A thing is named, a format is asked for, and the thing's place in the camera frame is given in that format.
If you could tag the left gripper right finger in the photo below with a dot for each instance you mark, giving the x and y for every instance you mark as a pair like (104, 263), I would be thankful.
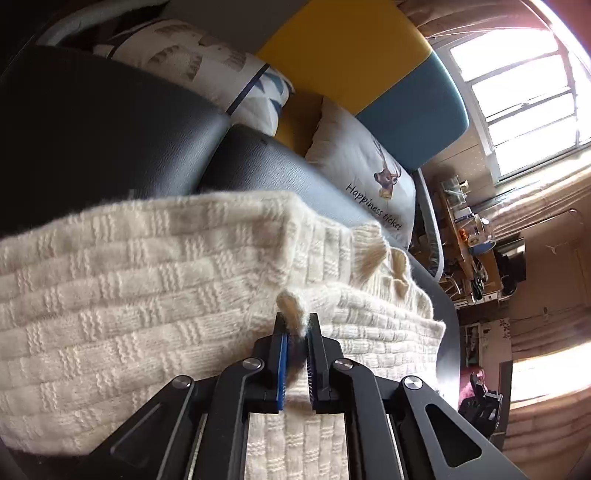
(397, 429)

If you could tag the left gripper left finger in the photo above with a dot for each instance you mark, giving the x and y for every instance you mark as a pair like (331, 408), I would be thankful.
(197, 429)

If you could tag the cream knitted sweater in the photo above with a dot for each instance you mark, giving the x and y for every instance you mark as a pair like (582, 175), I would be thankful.
(102, 308)

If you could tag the cluttered wooden side table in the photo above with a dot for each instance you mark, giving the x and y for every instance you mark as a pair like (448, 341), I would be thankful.
(468, 280)

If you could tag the black monitor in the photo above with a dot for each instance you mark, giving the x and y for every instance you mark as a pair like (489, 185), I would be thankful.
(512, 265)

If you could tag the beige window curtain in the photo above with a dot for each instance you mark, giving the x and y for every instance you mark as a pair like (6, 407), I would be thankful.
(553, 190)

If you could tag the deer print cushion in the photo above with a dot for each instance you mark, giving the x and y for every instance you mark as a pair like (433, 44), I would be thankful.
(348, 154)

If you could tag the yellow blue grey sofa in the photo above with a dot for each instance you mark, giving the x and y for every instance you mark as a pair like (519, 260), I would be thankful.
(366, 56)

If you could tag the geometric pattern cushion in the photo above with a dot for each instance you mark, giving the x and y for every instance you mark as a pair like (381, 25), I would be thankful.
(243, 86)

